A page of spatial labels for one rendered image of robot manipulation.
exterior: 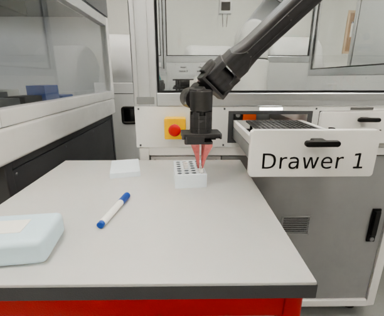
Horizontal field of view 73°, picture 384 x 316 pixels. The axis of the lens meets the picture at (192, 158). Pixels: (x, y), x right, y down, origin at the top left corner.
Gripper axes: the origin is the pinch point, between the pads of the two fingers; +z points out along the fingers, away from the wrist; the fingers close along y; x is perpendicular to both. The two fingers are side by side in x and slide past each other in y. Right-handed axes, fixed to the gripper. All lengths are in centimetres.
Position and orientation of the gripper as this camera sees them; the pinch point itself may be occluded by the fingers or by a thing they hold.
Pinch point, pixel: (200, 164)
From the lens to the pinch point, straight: 70.3
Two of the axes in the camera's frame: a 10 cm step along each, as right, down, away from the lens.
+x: 1.0, 3.0, -9.5
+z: -0.1, 9.5, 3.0
